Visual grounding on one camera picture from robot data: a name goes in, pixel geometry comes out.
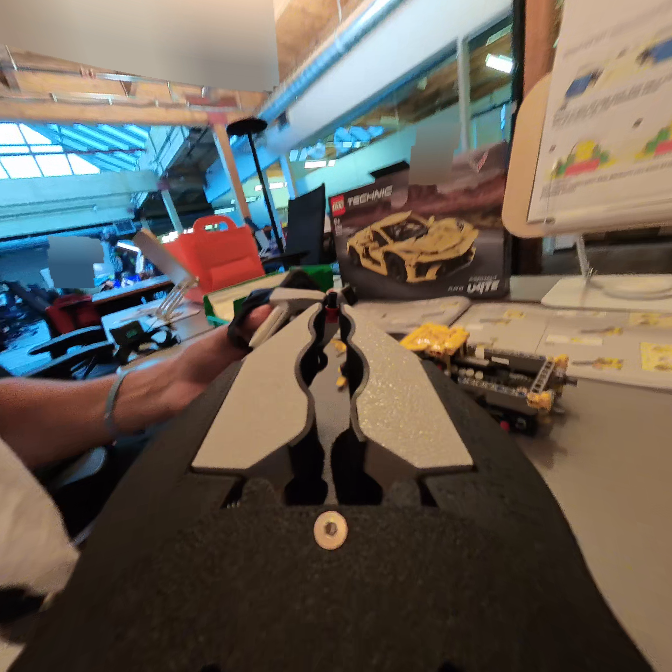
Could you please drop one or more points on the red bush with black axle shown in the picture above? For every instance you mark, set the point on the red bush with black axle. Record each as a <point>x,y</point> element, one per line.
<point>330,314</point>

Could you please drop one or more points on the black floor lamp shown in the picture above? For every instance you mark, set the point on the black floor lamp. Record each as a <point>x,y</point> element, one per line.
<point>246,126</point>

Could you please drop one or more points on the green storage bin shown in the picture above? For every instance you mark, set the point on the green storage bin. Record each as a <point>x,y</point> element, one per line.
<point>212,312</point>

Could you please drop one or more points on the printed instruction sheet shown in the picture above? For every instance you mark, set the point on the printed instruction sheet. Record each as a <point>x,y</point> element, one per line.
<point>603,131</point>

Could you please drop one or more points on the toy car box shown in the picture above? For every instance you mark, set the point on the toy car box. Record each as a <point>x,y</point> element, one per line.
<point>367,210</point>

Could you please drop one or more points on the open instruction booklet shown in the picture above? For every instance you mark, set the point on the open instruction booklet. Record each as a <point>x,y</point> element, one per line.
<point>525,325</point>

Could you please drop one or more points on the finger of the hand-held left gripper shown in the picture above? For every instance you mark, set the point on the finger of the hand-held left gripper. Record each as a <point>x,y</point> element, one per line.
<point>296,299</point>

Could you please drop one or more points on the black device with green lights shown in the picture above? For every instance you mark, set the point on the black device with green lights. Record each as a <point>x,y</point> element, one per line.
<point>131,333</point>

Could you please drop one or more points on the blue wristband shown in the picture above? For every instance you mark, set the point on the blue wristband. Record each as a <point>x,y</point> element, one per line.
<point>111,404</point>

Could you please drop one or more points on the person's left forearm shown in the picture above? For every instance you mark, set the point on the person's left forearm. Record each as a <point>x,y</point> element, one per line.
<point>52,420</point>

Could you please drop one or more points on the person's left hand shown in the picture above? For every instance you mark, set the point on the person's left hand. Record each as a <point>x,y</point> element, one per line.
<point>183,372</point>

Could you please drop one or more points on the partly built yellow toy car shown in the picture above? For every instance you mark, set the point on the partly built yellow toy car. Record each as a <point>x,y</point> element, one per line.
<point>435,336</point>

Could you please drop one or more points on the document holder stand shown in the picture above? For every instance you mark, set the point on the document holder stand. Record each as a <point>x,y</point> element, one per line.
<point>519,157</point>
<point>162,257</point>

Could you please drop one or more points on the white t-shirt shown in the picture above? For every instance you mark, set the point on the white t-shirt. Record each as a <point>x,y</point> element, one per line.
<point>26,525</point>

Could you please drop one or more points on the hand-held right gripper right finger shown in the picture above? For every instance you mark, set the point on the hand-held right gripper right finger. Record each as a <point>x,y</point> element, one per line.
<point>409,420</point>

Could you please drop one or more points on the pile of loose building pieces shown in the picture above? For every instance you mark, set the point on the pile of loose building pieces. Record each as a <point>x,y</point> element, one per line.
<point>340,345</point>

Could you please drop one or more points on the red storage bin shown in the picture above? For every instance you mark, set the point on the red storage bin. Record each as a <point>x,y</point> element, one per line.
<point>225,257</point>

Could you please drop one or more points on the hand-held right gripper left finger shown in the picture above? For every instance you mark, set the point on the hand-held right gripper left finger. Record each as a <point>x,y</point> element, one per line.
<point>252,414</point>

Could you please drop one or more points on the grey desk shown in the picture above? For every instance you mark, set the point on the grey desk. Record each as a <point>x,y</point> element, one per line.
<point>603,472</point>

